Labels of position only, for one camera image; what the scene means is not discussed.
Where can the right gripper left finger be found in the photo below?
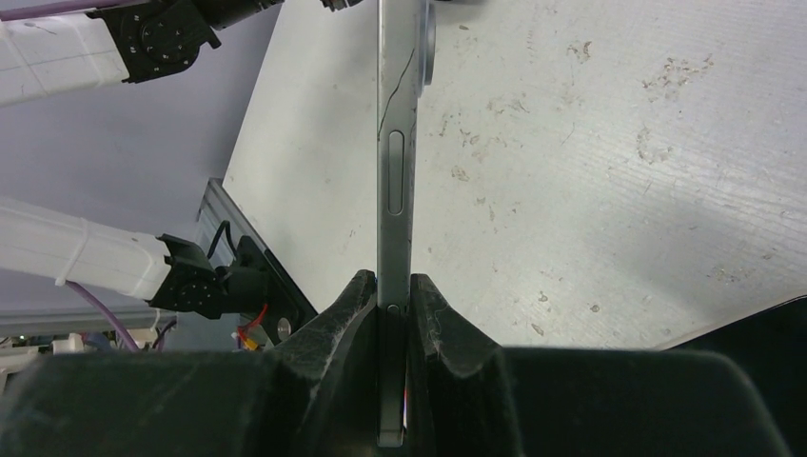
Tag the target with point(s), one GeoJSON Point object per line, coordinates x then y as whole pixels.
{"type": "Point", "coordinates": [312, 395]}

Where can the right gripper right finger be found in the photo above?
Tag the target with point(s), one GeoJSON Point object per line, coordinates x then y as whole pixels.
{"type": "Point", "coordinates": [469, 396]}

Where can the black smartphone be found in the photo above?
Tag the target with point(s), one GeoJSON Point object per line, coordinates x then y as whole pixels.
{"type": "Point", "coordinates": [405, 63]}

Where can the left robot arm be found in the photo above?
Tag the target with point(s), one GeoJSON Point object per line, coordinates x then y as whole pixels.
{"type": "Point", "coordinates": [72, 45]}

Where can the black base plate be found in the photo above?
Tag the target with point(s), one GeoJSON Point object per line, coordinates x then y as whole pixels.
{"type": "Point", "coordinates": [271, 305]}

